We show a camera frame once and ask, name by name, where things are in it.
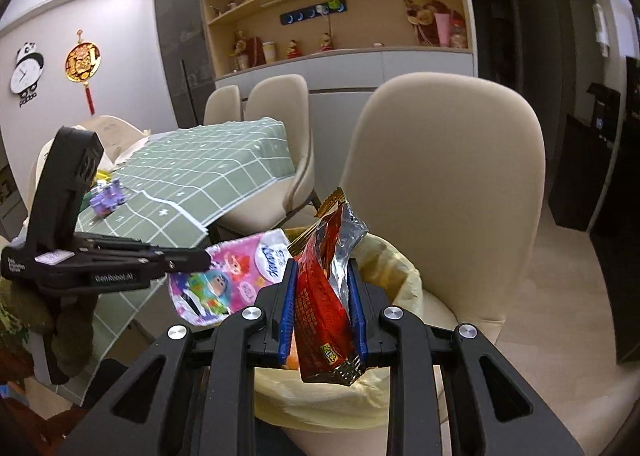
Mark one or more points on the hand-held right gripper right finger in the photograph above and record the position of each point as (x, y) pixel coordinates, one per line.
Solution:
(357, 321)

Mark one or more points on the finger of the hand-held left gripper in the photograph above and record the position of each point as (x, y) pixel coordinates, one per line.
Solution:
(185, 266)
(145, 246)

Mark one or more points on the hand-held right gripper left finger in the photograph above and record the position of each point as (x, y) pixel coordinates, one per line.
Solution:
(286, 316)

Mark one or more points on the red snack wrapper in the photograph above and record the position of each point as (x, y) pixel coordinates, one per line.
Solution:
(320, 316)

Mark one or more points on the cartoon print tissue pack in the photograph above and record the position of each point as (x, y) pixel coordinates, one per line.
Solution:
(225, 281)

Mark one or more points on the yellow plastic trash bag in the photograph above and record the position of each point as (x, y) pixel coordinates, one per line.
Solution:
(325, 401)

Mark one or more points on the beige trash bin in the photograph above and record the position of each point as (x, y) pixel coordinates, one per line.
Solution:
(350, 441)

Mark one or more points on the person's left hand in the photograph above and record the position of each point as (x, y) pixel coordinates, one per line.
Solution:
(20, 306)

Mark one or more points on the purple toy vehicle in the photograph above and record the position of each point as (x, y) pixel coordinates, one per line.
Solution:
(110, 197)

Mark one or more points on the white printed food cover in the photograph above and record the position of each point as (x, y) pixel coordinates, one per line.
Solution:
(120, 136)

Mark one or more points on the green checked tablecloth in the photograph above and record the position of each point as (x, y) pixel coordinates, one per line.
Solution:
(210, 166)

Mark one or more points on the red gold hanging ornament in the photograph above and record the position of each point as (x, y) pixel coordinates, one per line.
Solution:
(82, 61)

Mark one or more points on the beige dining chair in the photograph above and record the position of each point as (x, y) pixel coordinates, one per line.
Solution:
(222, 103)
(450, 176)
(277, 101)

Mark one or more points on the dark glass door cabinet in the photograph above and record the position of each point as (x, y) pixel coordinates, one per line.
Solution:
(180, 36)

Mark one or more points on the doll flower bouquet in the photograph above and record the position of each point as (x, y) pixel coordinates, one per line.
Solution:
(239, 51)

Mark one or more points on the dark red gift bag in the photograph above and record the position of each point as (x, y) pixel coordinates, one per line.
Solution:
(255, 52)

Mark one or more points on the white lidded cup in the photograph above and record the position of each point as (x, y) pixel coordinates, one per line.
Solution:
(268, 53)

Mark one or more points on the small red figurine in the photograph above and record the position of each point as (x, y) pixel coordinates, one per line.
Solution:
(292, 50)
(327, 42)

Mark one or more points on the wood and white sideboard cabinet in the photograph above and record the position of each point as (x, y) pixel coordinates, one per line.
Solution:
(350, 66)

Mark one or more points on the black glass display cabinet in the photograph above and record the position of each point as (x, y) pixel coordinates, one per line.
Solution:
(600, 186)

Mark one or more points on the black power strip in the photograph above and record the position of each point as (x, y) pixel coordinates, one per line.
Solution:
(310, 12)

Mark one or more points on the candy jar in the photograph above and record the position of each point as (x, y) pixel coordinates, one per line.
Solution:
(458, 36)

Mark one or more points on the pink wrapped tube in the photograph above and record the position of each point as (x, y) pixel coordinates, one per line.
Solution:
(443, 31)

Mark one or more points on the large red bouquet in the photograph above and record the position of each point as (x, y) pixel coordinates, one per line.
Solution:
(420, 18)

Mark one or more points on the panda wall clock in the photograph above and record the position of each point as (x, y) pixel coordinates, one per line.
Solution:
(26, 73)

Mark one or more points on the white wall intercom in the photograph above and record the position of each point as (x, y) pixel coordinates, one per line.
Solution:
(601, 31)

